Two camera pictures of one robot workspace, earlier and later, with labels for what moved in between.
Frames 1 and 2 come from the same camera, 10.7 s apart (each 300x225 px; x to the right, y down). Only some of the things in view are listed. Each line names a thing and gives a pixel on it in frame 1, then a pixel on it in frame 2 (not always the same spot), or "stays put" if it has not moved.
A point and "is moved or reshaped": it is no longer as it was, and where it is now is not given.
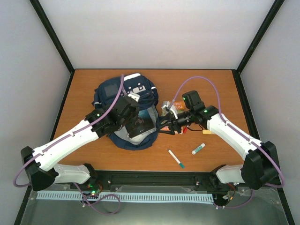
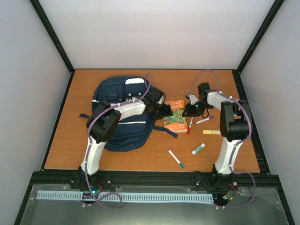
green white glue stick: [201, 146] stays put
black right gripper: [172, 124] -> [191, 113]
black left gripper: [132, 123] -> [165, 112]
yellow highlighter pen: [206, 131] stays put
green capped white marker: [181, 165] stays put
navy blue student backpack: [106, 93] is moved or reshaped
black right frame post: [267, 21] stays put
